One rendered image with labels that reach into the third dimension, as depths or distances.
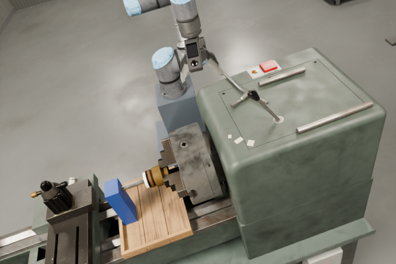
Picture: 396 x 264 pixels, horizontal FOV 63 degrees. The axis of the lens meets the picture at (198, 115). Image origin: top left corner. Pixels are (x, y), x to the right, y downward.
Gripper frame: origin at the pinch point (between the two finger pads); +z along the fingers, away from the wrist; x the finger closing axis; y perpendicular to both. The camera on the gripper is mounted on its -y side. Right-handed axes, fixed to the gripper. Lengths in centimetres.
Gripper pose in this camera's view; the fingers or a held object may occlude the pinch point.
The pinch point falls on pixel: (203, 81)
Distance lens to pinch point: 119.9
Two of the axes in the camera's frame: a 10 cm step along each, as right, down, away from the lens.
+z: 2.1, 7.1, 6.7
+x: -9.8, 1.8, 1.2
